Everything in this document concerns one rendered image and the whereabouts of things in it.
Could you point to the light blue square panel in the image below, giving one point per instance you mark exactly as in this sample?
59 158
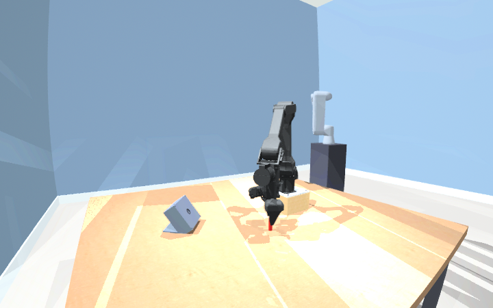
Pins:
182 216

